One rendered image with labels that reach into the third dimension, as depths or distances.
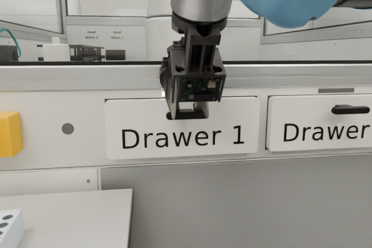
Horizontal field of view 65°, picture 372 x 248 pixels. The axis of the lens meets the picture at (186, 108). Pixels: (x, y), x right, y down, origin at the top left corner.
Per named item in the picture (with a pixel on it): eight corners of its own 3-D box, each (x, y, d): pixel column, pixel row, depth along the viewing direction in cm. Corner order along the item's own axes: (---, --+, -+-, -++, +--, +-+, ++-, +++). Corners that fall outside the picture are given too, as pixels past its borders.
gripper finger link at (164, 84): (156, 97, 48) (164, 53, 42) (155, 91, 49) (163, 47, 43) (184, 98, 49) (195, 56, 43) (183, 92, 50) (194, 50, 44)
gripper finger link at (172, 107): (161, 136, 49) (170, 97, 42) (160, 110, 53) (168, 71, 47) (180, 137, 50) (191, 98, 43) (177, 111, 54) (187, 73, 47)
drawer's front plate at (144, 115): (257, 153, 58) (260, 97, 55) (107, 160, 54) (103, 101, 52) (254, 149, 59) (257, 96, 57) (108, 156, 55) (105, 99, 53)
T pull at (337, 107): (370, 113, 55) (371, 106, 55) (334, 114, 54) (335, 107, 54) (357, 110, 59) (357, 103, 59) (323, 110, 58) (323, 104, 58)
